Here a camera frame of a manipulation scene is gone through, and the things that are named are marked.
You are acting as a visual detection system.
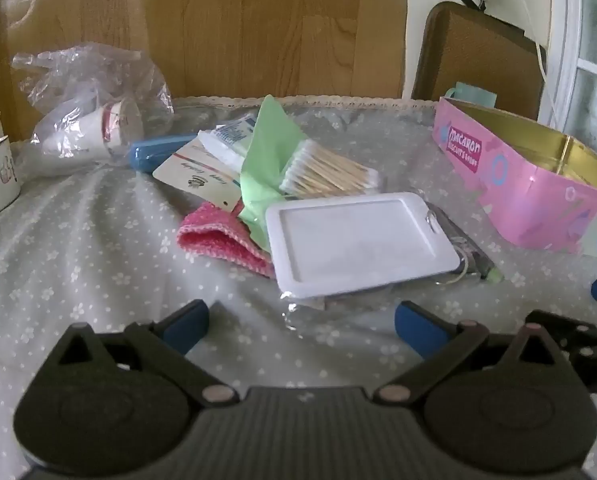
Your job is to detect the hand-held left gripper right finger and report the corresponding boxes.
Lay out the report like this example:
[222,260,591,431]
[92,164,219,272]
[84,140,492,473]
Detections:
[377,301,565,407]

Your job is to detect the light teal box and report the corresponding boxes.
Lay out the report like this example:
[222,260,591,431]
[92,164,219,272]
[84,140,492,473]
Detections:
[445,81,497,109]

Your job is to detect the clear plastic bag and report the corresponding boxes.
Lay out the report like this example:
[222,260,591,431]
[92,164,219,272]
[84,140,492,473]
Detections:
[11,42,175,177]

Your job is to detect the white printed card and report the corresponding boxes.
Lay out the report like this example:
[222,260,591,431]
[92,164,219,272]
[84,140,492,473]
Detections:
[152,139,242,211]

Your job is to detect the pack of cotton swabs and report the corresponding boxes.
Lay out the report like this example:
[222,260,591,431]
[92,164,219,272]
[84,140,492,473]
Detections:
[278,140,382,198]

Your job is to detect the brown folded board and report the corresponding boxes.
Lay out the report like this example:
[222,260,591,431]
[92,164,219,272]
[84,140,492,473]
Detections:
[411,1,548,122]

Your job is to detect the white glass door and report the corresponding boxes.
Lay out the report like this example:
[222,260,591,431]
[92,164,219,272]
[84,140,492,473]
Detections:
[539,0,597,147]

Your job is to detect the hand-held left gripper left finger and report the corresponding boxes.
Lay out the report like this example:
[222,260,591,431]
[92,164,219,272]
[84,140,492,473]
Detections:
[53,300,240,407]

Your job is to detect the blue plastic case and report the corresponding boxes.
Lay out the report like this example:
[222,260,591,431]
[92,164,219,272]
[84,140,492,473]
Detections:
[129,133,193,172]

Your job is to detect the white plastic card holder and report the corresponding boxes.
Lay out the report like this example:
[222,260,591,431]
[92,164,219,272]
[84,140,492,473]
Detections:
[265,191,462,295]

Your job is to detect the white cable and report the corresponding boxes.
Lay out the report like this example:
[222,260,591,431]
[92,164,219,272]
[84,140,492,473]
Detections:
[509,0,562,128]

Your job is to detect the stack of paper cups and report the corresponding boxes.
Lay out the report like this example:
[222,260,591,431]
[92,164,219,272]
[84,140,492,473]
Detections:
[43,97,145,161]

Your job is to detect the pack of cotton pads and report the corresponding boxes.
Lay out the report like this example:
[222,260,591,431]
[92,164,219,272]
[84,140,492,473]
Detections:
[197,114,259,173]

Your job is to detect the green paper sheet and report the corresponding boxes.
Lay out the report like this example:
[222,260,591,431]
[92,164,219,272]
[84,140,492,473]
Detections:
[237,95,304,251]

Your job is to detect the pink tin box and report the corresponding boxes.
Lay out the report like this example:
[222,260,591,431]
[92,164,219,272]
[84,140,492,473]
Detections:
[433,96,597,260]

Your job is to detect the wooden headboard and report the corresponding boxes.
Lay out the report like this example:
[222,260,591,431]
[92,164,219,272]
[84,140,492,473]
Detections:
[0,0,410,143]

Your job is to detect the grey floral blanket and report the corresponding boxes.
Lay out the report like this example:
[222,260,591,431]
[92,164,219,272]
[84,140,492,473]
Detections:
[0,95,597,480]

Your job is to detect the clear packet with dark item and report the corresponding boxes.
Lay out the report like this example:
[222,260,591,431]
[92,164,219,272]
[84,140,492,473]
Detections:
[423,202,504,283]

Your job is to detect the pink knitted cloth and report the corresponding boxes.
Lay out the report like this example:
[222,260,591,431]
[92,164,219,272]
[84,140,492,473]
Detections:
[177,201,276,278]

